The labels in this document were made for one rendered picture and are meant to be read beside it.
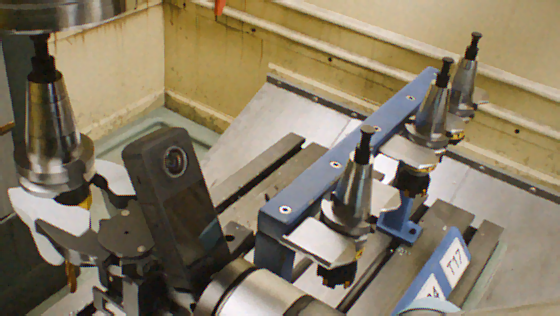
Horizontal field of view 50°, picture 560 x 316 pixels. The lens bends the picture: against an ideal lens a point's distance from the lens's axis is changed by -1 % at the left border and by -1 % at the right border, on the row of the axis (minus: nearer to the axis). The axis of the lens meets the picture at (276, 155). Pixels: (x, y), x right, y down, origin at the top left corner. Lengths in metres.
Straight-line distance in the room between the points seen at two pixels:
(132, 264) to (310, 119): 1.16
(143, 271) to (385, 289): 0.65
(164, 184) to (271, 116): 1.19
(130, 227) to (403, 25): 1.05
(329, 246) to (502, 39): 0.83
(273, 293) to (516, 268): 1.00
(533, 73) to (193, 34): 0.94
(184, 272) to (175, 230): 0.03
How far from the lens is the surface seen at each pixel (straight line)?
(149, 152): 0.41
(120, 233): 0.47
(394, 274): 1.07
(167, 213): 0.42
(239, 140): 1.56
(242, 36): 1.69
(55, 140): 0.49
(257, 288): 0.42
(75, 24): 0.39
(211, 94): 1.84
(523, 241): 1.41
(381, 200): 0.70
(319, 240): 0.63
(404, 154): 0.79
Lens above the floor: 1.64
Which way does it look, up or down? 35 degrees down
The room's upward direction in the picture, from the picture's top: 7 degrees clockwise
